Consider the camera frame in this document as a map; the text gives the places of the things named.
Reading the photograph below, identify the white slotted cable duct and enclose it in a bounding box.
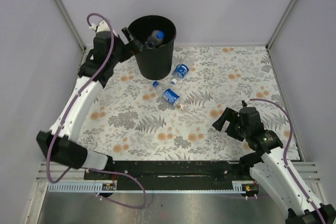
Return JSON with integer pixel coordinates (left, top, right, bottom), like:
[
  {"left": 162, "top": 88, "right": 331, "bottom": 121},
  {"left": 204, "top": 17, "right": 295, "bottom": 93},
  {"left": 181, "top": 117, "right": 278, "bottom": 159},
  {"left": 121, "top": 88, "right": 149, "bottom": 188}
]
[{"left": 48, "top": 183, "right": 118, "bottom": 193}]

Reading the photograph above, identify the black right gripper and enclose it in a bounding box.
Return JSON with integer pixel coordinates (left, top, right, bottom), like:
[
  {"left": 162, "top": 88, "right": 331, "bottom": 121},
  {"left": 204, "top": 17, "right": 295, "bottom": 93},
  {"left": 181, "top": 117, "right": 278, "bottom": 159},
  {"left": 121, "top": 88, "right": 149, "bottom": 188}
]
[{"left": 212, "top": 108, "right": 250, "bottom": 142}]

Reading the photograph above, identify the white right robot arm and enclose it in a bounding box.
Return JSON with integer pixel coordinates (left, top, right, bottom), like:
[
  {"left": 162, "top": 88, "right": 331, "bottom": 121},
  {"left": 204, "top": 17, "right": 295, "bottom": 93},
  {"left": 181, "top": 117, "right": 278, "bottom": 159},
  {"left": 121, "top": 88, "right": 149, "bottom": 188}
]
[{"left": 213, "top": 107, "right": 335, "bottom": 223}]

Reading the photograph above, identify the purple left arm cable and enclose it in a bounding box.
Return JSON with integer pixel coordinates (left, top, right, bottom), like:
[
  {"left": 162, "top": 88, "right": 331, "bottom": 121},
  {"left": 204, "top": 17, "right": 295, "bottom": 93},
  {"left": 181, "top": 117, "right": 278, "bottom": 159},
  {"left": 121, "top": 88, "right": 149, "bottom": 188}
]
[{"left": 46, "top": 13, "right": 147, "bottom": 210}]

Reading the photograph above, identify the floral table mat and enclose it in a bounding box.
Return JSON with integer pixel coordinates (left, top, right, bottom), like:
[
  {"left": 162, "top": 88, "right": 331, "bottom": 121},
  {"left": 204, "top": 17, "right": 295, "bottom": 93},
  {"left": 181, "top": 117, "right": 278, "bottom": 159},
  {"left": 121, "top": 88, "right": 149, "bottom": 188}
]
[{"left": 78, "top": 47, "right": 300, "bottom": 161}]

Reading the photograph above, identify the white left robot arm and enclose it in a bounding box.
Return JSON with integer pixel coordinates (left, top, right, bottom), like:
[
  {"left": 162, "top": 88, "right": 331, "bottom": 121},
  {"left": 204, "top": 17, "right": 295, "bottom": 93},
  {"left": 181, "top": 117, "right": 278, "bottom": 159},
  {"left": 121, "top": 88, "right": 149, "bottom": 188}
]
[{"left": 36, "top": 28, "right": 142, "bottom": 179}]

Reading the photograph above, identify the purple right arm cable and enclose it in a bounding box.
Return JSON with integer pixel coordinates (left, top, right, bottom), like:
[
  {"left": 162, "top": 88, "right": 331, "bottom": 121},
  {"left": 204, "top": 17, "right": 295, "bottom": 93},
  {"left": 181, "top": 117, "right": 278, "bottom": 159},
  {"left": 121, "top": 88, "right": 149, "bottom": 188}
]
[{"left": 249, "top": 98, "right": 326, "bottom": 224}]

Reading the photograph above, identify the blue label bottle white cap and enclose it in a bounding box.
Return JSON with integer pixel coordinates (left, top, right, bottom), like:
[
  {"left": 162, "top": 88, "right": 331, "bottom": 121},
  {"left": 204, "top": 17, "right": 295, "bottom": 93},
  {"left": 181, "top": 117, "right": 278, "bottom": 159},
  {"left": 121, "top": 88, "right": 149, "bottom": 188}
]
[{"left": 171, "top": 55, "right": 195, "bottom": 84}]

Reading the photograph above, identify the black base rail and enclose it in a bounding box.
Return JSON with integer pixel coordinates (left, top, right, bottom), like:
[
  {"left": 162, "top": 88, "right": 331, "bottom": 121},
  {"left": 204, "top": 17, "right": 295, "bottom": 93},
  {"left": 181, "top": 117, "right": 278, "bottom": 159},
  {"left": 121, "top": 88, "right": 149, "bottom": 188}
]
[{"left": 83, "top": 159, "right": 260, "bottom": 191}]

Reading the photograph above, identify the black plastic bin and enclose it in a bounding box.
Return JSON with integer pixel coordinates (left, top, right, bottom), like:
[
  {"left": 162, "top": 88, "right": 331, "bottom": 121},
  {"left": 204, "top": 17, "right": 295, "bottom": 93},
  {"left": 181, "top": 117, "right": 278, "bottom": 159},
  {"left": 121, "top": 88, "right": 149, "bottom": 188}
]
[{"left": 128, "top": 15, "right": 176, "bottom": 81}]

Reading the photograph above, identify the Pepsi bottle blue cap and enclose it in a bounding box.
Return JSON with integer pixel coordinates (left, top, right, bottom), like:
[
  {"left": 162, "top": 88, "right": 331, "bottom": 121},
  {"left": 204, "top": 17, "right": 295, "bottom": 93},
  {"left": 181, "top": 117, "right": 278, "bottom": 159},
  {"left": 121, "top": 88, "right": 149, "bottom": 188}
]
[{"left": 145, "top": 30, "right": 164, "bottom": 48}]

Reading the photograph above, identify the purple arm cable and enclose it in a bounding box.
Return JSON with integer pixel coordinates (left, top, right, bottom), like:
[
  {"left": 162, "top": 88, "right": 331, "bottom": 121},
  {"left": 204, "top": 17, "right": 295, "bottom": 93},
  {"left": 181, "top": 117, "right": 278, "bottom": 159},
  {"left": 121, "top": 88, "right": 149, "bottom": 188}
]
[
  {"left": 46, "top": 13, "right": 147, "bottom": 210},
  {"left": 249, "top": 98, "right": 326, "bottom": 224}
]

